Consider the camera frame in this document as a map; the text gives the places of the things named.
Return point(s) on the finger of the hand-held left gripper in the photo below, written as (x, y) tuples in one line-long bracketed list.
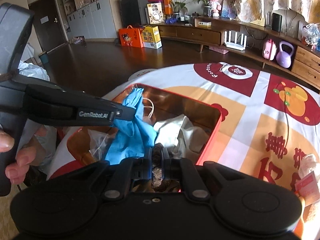
[(123, 113)]

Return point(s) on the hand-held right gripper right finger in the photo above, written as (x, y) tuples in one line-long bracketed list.
[(172, 166)]

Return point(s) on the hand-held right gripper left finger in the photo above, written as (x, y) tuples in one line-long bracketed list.
[(143, 163)]

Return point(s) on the blue rubber glove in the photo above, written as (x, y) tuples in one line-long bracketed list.
[(132, 135)]

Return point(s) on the white cloth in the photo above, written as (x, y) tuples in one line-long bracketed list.
[(180, 130)]

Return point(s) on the clear bagged face mask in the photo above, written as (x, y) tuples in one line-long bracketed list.
[(100, 142)]

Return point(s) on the red tin box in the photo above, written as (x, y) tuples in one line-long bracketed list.
[(175, 102)]

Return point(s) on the person's left hand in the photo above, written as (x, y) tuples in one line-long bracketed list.
[(30, 152)]

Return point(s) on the teal waste bin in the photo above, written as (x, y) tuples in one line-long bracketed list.
[(43, 58)]

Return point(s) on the white parcel bag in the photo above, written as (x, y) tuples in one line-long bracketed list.
[(33, 71)]

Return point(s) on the dark wooden door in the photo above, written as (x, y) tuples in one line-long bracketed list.
[(47, 25)]

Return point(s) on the orange gift box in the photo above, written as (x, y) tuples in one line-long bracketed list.
[(131, 38)]

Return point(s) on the yellow carton box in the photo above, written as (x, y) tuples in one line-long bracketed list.
[(151, 38)]

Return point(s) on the blue dumbbells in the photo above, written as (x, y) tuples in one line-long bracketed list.
[(170, 21)]

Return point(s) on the black cabinet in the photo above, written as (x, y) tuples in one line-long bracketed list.
[(132, 10)]

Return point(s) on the wooden television cabinet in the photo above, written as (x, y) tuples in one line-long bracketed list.
[(195, 35)]

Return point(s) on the flat pink box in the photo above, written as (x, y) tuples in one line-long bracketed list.
[(218, 50)]

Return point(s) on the tall orange box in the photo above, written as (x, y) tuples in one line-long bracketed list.
[(168, 6)]

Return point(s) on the small green potted plant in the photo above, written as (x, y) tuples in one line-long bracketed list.
[(177, 6)]

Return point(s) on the small yellow white box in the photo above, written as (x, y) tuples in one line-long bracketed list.
[(204, 24)]

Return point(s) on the dark teapot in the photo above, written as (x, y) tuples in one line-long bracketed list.
[(195, 14)]

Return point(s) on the white router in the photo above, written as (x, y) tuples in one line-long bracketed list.
[(235, 42)]

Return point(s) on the pink plush doll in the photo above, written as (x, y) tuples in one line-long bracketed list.
[(214, 1)]

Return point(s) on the pastel picture card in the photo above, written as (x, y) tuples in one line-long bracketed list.
[(228, 8)]

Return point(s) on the pink toy case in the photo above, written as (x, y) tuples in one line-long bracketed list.
[(269, 50)]

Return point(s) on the purple kettlebell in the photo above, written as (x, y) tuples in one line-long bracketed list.
[(284, 57)]

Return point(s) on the black smart speaker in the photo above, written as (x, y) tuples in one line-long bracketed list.
[(276, 22)]

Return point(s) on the clear plastic bag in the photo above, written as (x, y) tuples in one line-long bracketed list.
[(311, 33)]

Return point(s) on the wooden wall cabinet unit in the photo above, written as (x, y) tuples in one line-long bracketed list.
[(95, 12)]

